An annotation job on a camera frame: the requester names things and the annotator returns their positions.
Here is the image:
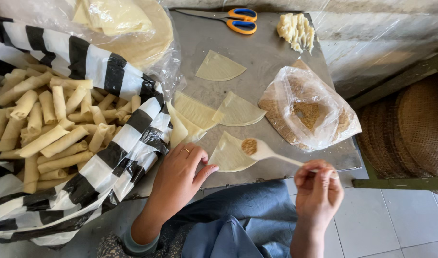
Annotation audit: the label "brown crumb filling portion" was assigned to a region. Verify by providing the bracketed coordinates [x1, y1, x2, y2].
[241, 138, 258, 156]

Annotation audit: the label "green wooden rack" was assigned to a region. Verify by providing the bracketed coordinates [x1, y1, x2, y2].
[348, 49, 438, 192]

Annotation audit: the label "person's left hand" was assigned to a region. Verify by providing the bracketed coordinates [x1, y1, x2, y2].
[148, 143, 220, 221]

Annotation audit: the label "person's grey green sleeve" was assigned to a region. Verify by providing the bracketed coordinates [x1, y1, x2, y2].
[121, 227, 161, 257]

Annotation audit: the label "person's blue jeans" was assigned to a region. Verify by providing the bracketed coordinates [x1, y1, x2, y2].
[165, 179, 299, 258]

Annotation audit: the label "clear plastic filling bag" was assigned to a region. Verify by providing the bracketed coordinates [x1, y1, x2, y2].
[258, 59, 363, 153]

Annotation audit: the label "orange blue handled scissors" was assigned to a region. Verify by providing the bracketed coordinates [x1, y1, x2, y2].
[175, 7, 258, 35]

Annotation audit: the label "brown crumb filling heap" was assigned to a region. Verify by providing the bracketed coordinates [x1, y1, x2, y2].
[259, 59, 352, 151]

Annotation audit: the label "person's right hand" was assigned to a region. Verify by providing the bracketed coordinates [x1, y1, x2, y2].
[294, 159, 345, 227]

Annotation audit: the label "lump of pastry scraps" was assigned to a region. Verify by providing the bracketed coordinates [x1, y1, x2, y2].
[276, 13, 316, 54]

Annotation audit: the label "folded pastry wrapper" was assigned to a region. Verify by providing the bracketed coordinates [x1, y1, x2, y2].
[167, 102, 207, 149]

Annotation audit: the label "black white striped plastic bag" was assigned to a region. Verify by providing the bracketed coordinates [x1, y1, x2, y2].
[0, 14, 174, 248]

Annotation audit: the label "large clear plastic bag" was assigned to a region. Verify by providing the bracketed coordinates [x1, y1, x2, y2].
[0, 0, 187, 102]

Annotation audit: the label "white plastic spoon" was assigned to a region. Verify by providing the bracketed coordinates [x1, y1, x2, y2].
[241, 138, 339, 180]

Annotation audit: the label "stack of woven bamboo trays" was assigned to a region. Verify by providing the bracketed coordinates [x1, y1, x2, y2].
[357, 75, 438, 180]

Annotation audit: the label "stack of round pastry sheets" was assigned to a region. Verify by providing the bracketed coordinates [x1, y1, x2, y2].
[73, 0, 175, 69]

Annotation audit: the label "pile of rolled pastry sticks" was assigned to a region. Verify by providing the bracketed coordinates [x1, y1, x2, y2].
[0, 54, 142, 195]

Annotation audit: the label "triangular pastry wrapper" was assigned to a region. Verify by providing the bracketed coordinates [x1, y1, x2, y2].
[172, 91, 219, 131]
[212, 91, 267, 127]
[208, 131, 259, 173]
[195, 49, 247, 82]

